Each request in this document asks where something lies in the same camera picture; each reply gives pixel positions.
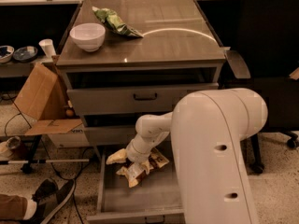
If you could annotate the blue patterned bowl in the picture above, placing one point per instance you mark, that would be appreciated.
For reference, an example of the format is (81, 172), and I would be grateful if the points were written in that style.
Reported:
(25, 54)

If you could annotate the brown chip bag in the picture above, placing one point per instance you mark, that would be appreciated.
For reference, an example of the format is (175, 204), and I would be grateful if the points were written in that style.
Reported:
(134, 173)

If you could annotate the middle drawer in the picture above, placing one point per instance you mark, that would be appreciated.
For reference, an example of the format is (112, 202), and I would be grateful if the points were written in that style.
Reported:
(110, 135)

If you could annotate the grey drawer cabinet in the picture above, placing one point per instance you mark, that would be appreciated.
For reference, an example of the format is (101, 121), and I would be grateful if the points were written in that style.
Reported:
(176, 48)

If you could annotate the drawer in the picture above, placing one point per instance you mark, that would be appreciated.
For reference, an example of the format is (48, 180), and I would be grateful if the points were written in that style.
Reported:
(156, 200)
(110, 135)
(119, 100)

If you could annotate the bottom drawer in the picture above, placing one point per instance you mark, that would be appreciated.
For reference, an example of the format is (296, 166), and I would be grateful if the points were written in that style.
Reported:
(156, 200)

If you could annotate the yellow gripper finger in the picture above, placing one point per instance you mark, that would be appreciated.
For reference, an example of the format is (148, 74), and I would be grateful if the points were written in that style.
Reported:
(119, 156)
(146, 166)

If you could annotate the small brown cup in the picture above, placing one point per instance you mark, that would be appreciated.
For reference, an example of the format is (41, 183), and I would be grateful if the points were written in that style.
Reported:
(13, 149)

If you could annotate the top drawer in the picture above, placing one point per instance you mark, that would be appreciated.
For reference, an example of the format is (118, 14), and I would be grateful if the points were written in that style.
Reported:
(119, 100)

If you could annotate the white paper cup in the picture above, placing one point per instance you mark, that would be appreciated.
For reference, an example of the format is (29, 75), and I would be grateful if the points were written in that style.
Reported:
(47, 47)

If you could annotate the white metal rod stand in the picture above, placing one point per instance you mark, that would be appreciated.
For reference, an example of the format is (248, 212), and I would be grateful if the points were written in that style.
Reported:
(31, 145)

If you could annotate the dark sneaker shoe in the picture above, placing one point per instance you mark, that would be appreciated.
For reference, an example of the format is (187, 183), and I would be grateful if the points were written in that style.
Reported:
(50, 200)

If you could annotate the black office chair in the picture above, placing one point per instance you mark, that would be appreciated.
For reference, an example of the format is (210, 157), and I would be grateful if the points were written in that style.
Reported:
(263, 58)

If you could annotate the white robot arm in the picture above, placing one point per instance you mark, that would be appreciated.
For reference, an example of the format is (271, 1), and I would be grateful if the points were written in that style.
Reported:
(206, 128)

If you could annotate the white patterned bowl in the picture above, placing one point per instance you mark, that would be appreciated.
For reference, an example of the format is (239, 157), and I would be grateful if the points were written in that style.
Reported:
(6, 53)

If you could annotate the low grey shelf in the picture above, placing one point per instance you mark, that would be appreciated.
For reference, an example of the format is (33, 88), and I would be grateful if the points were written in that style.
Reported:
(15, 69)

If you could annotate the green chip bag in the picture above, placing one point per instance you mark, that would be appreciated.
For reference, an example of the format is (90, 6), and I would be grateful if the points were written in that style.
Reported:
(114, 23)

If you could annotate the brown trouser leg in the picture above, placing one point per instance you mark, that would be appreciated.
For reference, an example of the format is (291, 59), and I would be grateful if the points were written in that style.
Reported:
(12, 207)

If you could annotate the open cardboard box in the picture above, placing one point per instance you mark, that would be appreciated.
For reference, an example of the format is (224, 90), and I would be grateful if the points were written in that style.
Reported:
(43, 98)

